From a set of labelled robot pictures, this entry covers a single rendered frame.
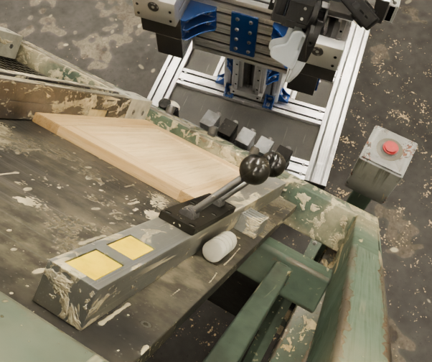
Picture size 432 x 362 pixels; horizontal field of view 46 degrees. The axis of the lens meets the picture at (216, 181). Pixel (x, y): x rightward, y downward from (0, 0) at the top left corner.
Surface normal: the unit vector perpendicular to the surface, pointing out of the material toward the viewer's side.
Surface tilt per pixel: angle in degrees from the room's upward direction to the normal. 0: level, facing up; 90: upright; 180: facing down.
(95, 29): 0
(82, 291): 36
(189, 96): 0
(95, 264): 54
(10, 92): 90
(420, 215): 0
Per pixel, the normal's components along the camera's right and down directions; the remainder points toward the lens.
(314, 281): -0.29, 0.08
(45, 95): 0.86, 0.45
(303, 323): 0.01, -0.45
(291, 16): -0.02, 0.54
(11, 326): 0.41, -0.89
